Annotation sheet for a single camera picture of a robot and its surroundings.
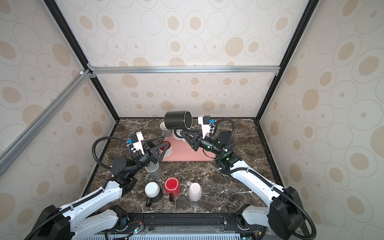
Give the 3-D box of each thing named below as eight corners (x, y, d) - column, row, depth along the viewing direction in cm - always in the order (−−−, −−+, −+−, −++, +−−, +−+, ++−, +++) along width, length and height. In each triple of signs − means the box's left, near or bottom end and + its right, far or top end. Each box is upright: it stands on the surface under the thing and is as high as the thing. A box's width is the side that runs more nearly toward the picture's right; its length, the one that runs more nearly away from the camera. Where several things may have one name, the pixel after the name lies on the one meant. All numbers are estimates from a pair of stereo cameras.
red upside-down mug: (165, 201, 82) (162, 196, 75) (167, 183, 89) (165, 177, 82) (179, 201, 82) (178, 197, 75) (181, 183, 89) (180, 177, 82)
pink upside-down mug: (188, 201, 82) (188, 195, 75) (189, 189, 86) (188, 182, 79) (201, 201, 82) (202, 195, 75) (201, 189, 86) (202, 182, 79)
